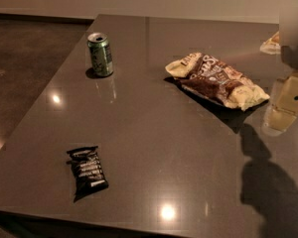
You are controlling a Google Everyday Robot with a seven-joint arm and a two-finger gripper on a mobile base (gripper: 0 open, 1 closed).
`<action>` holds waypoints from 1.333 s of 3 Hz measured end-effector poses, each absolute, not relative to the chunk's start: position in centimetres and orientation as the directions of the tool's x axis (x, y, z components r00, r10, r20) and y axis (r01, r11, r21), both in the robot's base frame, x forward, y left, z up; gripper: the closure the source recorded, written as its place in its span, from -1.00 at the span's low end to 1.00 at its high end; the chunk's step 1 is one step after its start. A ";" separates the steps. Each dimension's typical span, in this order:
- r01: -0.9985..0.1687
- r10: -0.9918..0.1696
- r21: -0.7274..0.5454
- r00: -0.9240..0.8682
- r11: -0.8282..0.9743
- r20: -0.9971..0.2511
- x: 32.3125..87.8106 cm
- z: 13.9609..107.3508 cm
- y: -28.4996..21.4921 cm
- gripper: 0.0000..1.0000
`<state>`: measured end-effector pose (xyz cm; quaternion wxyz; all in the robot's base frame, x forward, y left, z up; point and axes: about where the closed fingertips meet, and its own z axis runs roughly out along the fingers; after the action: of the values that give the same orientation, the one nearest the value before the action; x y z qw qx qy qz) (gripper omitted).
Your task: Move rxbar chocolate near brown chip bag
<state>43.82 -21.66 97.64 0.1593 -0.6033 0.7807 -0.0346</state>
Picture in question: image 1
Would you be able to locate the brown chip bag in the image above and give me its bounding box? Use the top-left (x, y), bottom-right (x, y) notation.
top-left (165, 53), bottom-right (270, 111)

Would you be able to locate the black rxbar chocolate wrapper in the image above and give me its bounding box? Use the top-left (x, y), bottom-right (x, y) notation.
top-left (67, 146), bottom-right (108, 200)

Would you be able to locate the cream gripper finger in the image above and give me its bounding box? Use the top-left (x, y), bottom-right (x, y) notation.
top-left (267, 70), bottom-right (298, 132)

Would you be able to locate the small snack packet far right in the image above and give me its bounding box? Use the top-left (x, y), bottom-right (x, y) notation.
top-left (259, 32), bottom-right (281, 55)

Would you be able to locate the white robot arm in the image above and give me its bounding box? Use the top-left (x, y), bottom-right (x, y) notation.
top-left (263, 7), bottom-right (298, 136)

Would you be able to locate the green soda can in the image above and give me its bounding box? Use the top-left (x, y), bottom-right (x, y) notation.
top-left (87, 33), bottom-right (113, 77)

